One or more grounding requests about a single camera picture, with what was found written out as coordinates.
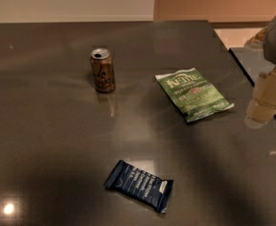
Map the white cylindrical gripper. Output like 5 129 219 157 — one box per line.
246 15 276 124

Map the dark blue rxbar wrapper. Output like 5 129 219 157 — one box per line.
105 160 173 214

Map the green jalapeno chip bag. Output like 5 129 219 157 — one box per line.
155 68 234 122

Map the brown la croix can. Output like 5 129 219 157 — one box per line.
90 48 115 93

